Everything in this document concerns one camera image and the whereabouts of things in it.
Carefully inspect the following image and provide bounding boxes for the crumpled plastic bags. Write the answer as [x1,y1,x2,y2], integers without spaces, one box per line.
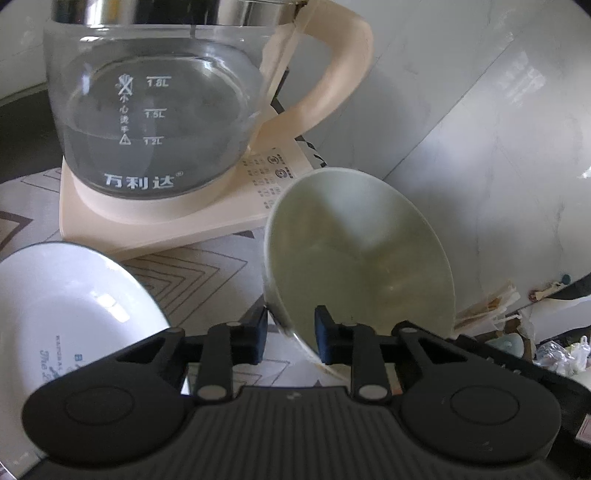
[533,335,591,376]

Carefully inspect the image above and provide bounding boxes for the beige kettle heating base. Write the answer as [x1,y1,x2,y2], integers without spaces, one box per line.
[59,134,334,260]

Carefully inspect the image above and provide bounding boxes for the white bowl with printed inside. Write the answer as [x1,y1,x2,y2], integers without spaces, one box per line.
[0,242,174,478]

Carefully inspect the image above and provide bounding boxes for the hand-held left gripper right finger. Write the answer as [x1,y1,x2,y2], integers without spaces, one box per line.
[313,305,469,401]

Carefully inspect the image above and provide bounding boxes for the glass kettle with beige handle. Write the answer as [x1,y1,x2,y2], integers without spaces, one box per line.
[43,0,375,200]

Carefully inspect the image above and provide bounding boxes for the grey patterned tablecloth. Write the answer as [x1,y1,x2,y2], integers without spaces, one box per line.
[0,167,352,398]

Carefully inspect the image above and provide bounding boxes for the off-white deep ceramic bowl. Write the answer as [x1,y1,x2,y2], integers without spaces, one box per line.
[262,167,458,370]

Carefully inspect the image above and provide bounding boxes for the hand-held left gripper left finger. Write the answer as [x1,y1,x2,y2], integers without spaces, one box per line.
[115,305,269,401]

